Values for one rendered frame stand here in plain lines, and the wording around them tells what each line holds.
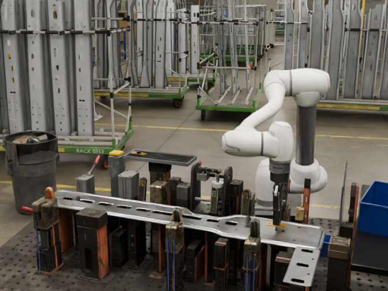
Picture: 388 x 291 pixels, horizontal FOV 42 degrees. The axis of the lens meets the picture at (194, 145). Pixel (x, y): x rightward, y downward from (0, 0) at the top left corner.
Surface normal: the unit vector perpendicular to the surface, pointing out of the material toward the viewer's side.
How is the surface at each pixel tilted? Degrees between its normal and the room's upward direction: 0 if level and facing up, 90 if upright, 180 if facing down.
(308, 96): 114
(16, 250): 0
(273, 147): 89
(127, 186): 90
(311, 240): 0
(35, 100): 85
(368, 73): 86
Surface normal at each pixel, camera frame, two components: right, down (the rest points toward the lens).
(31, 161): 0.25, 0.29
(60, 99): -0.07, 0.22
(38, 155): 0.53, 0.25
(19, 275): 0.00, -0.96
